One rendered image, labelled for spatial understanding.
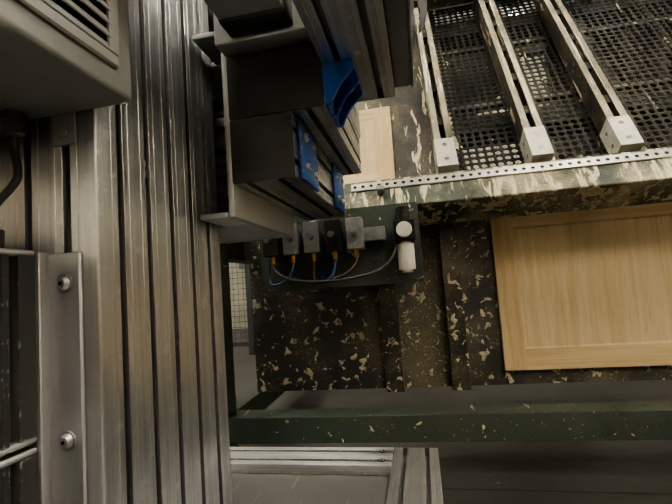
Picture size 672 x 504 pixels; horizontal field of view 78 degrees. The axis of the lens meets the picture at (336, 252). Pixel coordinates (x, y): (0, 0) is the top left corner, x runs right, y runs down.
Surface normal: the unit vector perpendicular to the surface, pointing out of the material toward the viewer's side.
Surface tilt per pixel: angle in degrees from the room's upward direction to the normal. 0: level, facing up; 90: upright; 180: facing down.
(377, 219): 90
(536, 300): 90
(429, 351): 90
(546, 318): 90
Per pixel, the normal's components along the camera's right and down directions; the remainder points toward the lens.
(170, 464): 0.98, -0.09
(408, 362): -0.18, -0.07
